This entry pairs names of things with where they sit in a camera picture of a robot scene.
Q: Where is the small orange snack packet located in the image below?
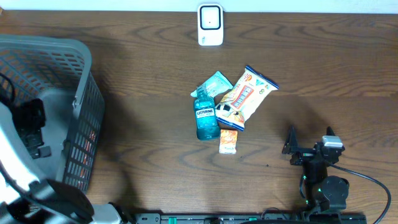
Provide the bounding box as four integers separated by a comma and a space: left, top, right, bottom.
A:
219, 129, 238, 154

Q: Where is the cream snack bag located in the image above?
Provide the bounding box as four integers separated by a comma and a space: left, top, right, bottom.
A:
215, 65, 279, 131

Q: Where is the teal Listerine mouthwash bottle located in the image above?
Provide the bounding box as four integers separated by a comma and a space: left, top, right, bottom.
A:
193, 86, 220, 141

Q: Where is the light green wet wipes pack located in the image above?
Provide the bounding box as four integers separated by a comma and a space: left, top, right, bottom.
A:
190, 71, 233, 98

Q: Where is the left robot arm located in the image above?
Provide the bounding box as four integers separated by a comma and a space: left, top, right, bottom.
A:
1, 104, 94, 223

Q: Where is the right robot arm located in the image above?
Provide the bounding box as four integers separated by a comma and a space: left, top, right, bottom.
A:
282, 126, 349, 213

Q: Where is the white barcode scanner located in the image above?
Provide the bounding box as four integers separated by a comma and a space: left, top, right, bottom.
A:
197, 4, 224, 46

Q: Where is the grey plastic shopping basket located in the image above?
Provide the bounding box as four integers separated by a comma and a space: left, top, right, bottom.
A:
1, 34, 104, 192

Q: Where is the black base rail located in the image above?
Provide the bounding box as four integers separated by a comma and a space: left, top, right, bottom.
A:
90, 202, 368, 224

